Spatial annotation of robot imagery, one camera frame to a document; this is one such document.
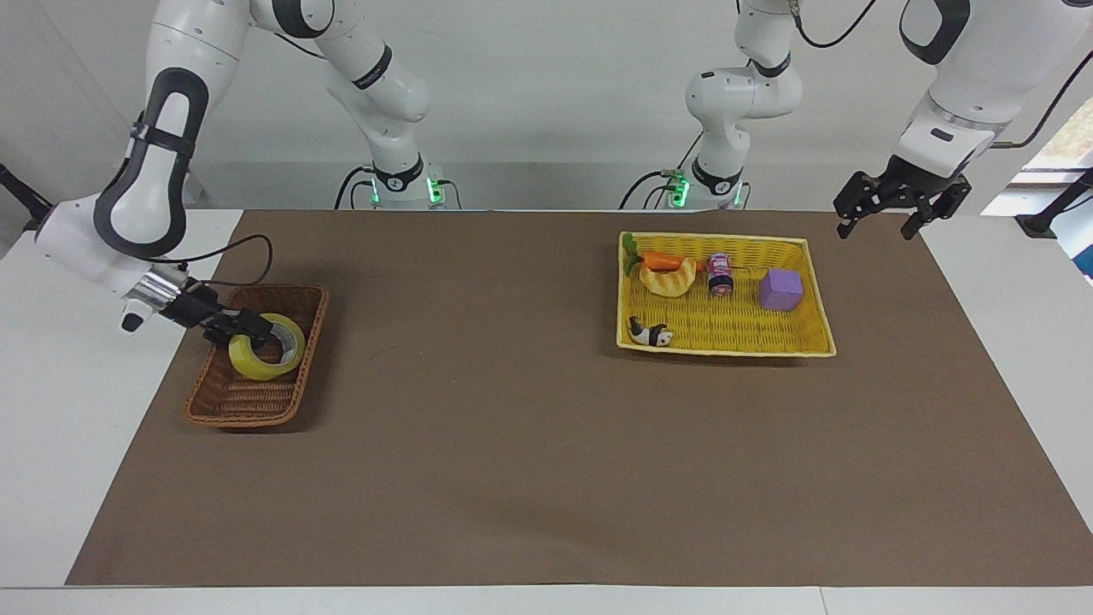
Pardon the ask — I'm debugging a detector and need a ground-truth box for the black and white toy figure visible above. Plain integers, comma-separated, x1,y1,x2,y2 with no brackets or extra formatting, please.
627,314,675,349

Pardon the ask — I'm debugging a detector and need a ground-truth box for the small pink jar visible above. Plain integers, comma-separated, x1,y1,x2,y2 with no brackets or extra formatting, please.
705,252,737,299

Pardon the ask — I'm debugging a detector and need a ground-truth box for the orange toy carrot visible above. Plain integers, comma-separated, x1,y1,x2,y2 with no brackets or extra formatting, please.
621,231,710,277

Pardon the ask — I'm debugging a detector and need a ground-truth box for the yellow toy bread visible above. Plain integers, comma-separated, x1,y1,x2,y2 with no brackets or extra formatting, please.
638,256,698,299

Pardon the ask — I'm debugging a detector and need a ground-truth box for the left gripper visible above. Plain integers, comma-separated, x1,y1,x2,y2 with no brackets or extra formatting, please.
833,153,973,242

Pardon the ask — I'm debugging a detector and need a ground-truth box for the yellow woven basket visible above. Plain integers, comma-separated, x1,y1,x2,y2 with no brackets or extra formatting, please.
616,230,839,359

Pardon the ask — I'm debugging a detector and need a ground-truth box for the brown wicker basket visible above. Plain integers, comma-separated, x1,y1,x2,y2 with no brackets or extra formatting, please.
184,284,330,429

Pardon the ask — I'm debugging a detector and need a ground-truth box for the black cable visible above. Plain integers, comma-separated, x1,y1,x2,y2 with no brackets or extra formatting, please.
989,50,1093,151
618,169,686,211
788,0,881,50
145,233,275,288
332,165,378,211

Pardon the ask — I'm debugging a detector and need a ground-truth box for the yellow tape roll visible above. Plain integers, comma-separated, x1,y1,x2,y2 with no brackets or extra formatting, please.
227,313,307,383

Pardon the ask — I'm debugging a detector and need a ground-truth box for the black stand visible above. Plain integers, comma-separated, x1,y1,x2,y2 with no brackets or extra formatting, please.
1014,167,1093,241
0,162,54,233

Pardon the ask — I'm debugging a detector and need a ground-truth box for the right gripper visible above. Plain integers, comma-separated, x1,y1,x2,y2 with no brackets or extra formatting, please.
160,277,277,348

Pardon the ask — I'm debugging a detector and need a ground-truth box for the purple cube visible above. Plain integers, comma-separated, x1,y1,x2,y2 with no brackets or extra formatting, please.
758,267,805,313

